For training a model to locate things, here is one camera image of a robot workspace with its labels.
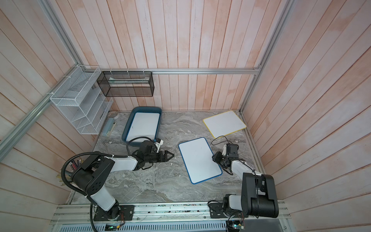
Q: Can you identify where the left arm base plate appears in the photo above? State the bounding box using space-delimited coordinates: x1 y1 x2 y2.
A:
93 205 135 221

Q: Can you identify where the blue-framed whiteboard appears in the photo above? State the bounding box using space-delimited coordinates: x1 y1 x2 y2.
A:
178 137 222 185
124 112 160 142

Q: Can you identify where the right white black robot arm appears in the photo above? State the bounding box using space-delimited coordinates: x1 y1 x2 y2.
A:
212 143 279 218

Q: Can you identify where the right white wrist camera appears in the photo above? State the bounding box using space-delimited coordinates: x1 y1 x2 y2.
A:
222 145 227 156

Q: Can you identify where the aluminium mounting rail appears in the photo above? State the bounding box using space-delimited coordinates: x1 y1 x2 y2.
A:
47 201 296 232

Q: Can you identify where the black mesh basket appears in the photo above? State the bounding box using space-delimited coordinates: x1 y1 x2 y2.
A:
97 71 155 97

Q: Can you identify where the black corrugated cable conduit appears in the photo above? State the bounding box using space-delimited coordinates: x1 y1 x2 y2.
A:
60 136 154 201

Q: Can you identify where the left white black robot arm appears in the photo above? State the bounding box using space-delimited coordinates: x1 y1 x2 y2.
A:
71 140 174 217

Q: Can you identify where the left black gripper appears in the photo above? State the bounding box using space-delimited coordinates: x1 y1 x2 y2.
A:
145 150 174 163

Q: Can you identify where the white wire mesh shelf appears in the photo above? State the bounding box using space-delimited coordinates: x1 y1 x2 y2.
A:
50 65 113 135

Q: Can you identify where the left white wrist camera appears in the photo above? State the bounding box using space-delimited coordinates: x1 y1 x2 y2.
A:
154 139 164 153

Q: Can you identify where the teal plastic storage box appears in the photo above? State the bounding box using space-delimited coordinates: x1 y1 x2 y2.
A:
122 106 162 144

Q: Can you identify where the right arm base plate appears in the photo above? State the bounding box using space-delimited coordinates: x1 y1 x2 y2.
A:
207 201 243 218

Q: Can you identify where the far right yellow-framed whiteboard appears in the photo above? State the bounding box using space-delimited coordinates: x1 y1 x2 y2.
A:
203 111 246 138

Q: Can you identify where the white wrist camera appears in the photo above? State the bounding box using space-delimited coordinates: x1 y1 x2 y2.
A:
154 139 164 153
222 145 227 156

